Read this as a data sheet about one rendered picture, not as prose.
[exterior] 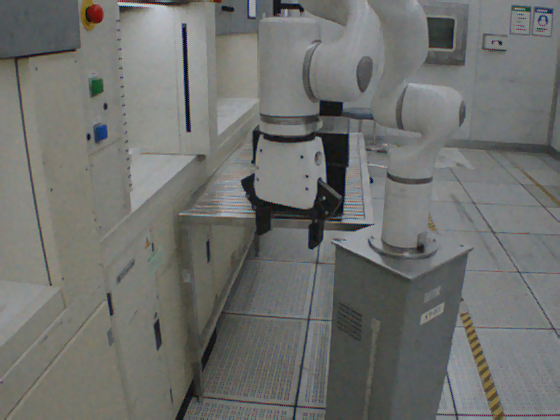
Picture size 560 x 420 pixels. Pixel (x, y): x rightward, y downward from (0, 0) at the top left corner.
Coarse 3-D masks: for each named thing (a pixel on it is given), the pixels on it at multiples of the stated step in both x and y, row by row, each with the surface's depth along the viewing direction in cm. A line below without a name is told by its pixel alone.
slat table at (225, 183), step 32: (352, 160) 212; (224, 192) 172; (352, 192) 172; (224, 224) 152; (288, 224) 149; (352, 224) 146; (192, 256) 160; (256, 256) 297; (192, 288) 162; (224, 288) 215; (192, 320) 166; (192, 352) 171
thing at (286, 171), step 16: (272, 144) 70; (288, 144) 68; (304, 144) 67; (320, 144) 69; (256, 160) 72; (272, 160) 70; (288, 160) 69; (304, 160) 68; (320, 160) 70; (256, 176) 73; (272, 176) 71; (288, 176) 70; (304, 176) 69; (320, 176) 70; (256, 192) 74; (272, 192) 72; (288, 192) 71; (304, 192) 70; (304, 208) 71
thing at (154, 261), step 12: (84, 0) 92; (84, 12) 93; (84, 24) 94; (120, 48) 110; (96, 72) 101; (96, 120) 103; (156, 252) 141; (156, 264) 141; (156, 312) 142; (216, 336) 217; (204, 360) 198; (192, 384) 181; (180, 408) 167
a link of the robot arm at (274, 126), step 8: (264, 120) 67; (272, 120) 66; (280, 120) 66; (288, 120) 66; (296, 120) 66; (304, 120) 66; (312, 120) 68; (320, 120) 68; (264, 128) 68; (272, 128) 67; (280, 128) 66; (288, 128) 66; (296, 128) 66; (304, 128) 67; (312, 128) 68; (280, 136) 68; (288, 136) 67; (296, 136) 68; (304, 136) 68
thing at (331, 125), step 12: (324, 120) 161; (336, 120) 162; (348, 120) 163; (324, 132) 144; (336, 132) 144; (348, 132) 145; (324, 144) 145; (336, 144) 144; (348, 144) 170; (336, 156) 145; (348, 156) 156
